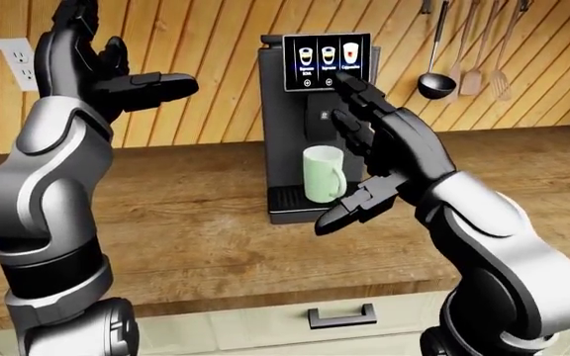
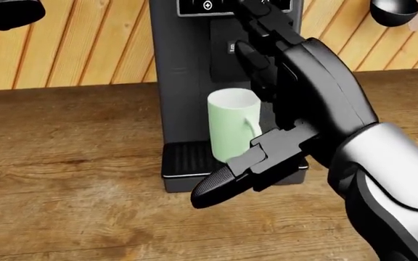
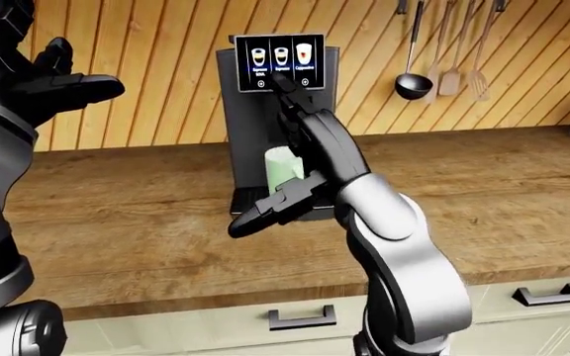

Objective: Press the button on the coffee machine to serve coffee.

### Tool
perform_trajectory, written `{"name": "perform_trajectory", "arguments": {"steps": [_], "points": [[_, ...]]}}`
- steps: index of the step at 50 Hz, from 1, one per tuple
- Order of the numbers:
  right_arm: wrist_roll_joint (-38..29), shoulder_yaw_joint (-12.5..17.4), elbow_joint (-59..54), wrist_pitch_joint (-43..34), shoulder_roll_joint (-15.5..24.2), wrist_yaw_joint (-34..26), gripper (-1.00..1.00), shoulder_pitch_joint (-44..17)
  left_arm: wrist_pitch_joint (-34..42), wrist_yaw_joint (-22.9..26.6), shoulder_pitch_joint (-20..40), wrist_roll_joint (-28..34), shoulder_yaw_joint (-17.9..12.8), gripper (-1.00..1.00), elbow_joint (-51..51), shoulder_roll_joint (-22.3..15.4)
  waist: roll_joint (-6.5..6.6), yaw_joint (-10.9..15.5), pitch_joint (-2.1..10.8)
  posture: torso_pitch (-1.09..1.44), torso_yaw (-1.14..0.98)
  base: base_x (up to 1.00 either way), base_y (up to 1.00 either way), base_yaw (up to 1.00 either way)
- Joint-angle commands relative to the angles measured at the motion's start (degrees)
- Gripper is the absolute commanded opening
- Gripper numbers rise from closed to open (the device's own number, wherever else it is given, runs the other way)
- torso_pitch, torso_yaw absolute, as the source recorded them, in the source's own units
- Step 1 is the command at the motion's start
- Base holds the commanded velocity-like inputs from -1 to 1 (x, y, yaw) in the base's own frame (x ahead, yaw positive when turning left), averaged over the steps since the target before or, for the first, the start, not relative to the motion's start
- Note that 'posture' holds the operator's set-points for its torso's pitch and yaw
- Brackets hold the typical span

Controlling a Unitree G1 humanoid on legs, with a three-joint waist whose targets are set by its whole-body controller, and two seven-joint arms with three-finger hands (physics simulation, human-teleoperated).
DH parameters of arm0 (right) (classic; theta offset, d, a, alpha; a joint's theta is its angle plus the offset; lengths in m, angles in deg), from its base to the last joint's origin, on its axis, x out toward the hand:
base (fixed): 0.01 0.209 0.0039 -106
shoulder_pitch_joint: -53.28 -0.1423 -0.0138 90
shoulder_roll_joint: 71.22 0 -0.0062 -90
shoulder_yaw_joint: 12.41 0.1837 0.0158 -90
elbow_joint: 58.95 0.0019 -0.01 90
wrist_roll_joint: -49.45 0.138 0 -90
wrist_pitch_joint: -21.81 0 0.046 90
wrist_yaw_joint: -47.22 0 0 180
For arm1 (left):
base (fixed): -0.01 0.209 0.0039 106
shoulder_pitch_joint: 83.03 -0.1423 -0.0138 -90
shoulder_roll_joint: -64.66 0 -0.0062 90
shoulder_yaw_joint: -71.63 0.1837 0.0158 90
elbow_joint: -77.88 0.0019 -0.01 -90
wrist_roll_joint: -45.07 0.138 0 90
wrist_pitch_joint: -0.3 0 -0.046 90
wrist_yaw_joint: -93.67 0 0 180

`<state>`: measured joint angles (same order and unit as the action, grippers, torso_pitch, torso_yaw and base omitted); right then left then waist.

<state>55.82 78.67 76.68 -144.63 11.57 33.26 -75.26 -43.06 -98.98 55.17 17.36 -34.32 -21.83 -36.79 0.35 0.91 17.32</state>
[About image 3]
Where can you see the black metal ladle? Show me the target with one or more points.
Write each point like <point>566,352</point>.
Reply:
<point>412,70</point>

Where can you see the wooden spatula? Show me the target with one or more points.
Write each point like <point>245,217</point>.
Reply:
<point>453,66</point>

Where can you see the black wall hook rail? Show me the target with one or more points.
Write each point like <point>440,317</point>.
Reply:
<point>402,5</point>

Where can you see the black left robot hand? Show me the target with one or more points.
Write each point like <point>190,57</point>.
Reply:
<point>32,83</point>

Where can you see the pale green cup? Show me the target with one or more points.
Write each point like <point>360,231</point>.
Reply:
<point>284,167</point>

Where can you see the dark grey coffee machine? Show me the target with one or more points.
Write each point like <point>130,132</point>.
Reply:
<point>275,122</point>

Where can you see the wooden slotted turner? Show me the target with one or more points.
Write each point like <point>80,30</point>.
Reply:
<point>480,70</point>

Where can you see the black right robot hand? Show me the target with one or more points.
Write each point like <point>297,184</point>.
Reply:
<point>322,148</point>

